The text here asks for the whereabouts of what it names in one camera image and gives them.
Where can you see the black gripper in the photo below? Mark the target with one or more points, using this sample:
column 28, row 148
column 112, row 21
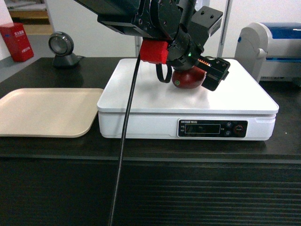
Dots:
column 184, row 52

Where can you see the dark red mango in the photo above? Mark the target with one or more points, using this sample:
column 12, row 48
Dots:
column 189, row 79

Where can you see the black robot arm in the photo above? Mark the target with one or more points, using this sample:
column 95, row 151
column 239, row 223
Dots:
column 114, row 14

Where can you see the white checkout scale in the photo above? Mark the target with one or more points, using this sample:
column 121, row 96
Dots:
column 239, row 109

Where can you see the grey blue bag dispenser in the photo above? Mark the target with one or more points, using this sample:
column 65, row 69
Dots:
column 271, row 51

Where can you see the white receipt printer stand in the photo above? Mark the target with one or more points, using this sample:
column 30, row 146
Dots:
column 209, row 47

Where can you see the black barcode scanner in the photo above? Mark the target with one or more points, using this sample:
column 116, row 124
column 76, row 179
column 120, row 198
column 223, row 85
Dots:
column 62, row 45

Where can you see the beige plastic tray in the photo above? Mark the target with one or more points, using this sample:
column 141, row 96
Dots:
column 48, row 112

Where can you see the wooden pallet shelf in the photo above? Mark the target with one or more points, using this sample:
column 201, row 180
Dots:
column 32, row 14

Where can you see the red fire equipment box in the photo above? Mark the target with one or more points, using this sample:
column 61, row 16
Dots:
column 16, row 41

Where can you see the red wrist camera mount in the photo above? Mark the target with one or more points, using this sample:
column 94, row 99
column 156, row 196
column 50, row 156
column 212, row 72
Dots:
column 154, row 51

